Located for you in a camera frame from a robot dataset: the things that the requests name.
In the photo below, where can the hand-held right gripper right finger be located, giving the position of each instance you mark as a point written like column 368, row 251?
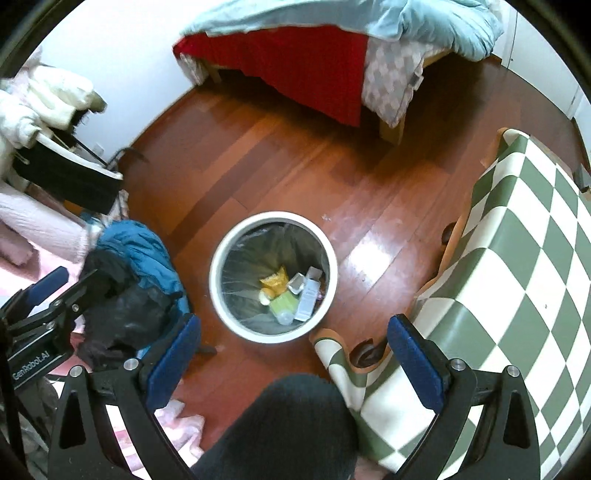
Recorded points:
column 415, row 364

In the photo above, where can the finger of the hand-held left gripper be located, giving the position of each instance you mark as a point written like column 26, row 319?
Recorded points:
column 69, row 297
column 46, row 282

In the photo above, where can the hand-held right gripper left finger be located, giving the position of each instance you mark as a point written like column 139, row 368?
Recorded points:
column 178, row 355

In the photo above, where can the white round bin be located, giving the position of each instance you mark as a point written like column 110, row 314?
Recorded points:
column 217, row 295

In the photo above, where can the clear plastic cup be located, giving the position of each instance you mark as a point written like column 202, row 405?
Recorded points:
column 285, row 317

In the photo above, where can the green white box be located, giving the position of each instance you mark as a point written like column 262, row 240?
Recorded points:
column 282, row 303

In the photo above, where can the yellow snack packet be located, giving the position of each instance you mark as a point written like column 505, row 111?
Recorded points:
column 275, row 279

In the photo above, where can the white blue long box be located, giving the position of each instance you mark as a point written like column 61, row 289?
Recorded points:
column 308, row 295

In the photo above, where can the dark clothes pile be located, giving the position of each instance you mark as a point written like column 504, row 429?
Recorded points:
column 124, row 309

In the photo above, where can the pink fuzzy cloth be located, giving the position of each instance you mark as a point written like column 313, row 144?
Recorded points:
column 37, row 221

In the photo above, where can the pink blanket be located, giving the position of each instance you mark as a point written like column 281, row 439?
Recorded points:
column 180, row 429

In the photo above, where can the blue cloth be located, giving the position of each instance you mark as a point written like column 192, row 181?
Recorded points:
column 138, row 249

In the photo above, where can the black bag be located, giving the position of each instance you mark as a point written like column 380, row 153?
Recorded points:
column 64, row 175

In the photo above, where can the green white checkered tablecloth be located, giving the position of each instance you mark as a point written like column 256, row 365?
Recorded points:
column 508, row 277

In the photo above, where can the person's left leg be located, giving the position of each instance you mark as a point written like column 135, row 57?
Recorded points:
column 281, row 429

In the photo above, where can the white puffy jacket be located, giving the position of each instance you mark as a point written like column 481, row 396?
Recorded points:
column 41, row 97

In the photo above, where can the grey patterned bed sheet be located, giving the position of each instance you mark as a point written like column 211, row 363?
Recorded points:
column 392, row 78

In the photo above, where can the red blanket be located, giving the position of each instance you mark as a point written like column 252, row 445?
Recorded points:
column 300, row 64

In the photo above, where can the white door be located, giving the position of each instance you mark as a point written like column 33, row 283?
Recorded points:
column 540, row 69

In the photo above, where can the light blue duvet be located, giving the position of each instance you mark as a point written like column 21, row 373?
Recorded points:
column 369, row 16

